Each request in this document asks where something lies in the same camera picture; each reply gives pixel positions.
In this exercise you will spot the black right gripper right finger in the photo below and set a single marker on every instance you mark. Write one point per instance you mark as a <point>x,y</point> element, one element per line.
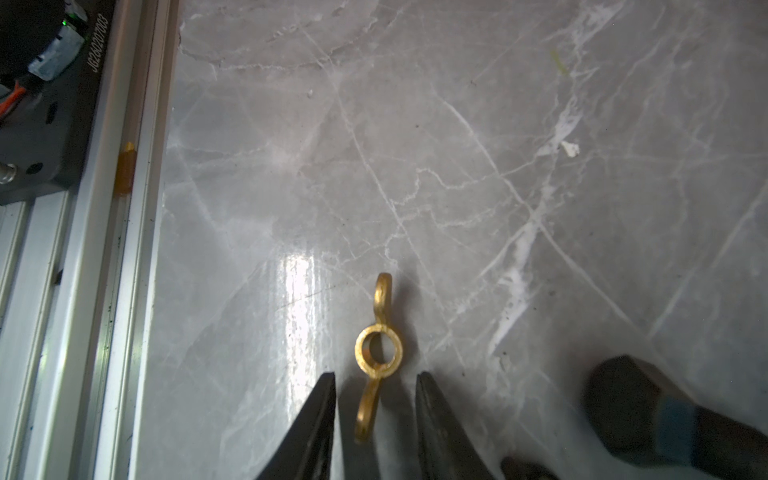
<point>444,449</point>

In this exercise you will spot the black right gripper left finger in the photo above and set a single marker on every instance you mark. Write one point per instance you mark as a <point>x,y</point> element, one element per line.
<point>306,450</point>

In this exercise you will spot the brass wing nut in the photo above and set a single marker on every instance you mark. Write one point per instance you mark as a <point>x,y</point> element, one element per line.
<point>379,353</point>

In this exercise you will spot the large black hex bolt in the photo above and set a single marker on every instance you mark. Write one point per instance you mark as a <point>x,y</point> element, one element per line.
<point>642,418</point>

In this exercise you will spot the aluminium front rail frame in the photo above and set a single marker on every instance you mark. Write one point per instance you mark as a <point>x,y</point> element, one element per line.
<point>77,271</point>

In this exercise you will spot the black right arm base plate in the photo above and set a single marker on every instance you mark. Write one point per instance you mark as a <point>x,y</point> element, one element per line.
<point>52,54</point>

